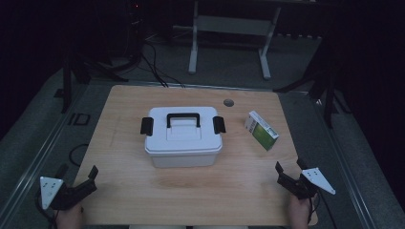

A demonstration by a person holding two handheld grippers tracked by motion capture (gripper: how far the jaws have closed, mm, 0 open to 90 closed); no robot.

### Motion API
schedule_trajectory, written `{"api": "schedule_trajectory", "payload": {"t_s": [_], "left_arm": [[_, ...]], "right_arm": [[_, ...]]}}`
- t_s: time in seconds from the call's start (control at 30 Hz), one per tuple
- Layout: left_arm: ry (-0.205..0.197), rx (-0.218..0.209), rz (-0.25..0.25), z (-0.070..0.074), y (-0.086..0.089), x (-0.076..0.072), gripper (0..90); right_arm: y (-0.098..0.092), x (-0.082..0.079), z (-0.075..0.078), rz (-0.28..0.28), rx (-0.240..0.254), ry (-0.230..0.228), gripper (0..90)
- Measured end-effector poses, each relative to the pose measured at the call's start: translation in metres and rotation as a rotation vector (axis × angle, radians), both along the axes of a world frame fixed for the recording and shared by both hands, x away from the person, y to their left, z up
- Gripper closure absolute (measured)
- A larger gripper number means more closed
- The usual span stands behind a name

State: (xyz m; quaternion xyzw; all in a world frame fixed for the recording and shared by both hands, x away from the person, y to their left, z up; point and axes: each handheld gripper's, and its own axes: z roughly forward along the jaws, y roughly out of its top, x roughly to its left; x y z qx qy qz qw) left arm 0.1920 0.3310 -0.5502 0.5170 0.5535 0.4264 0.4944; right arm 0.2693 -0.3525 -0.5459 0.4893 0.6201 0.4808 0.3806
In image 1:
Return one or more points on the white metal desk frame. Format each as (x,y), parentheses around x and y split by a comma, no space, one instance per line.
(232,25)

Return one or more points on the grey table grommet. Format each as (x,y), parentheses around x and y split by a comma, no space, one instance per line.
(228,102)

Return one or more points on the dark equipment tower red light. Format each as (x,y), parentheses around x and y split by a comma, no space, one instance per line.
(136,28)

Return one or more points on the person's left hand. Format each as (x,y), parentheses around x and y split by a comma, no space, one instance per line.
(70,218)

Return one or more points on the person's right hand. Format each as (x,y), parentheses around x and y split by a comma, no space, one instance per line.
(299,213)

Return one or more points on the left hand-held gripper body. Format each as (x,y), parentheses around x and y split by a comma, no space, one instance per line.
(49,191)

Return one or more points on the black tripod stand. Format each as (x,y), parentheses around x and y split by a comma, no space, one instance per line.
(328,101)
(67,90)

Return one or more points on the green and white carton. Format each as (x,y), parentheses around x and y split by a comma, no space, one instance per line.
(266,135)

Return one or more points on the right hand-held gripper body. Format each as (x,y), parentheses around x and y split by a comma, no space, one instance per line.
(318,179)

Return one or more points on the black floor bracket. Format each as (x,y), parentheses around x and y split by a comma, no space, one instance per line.
(79,119)

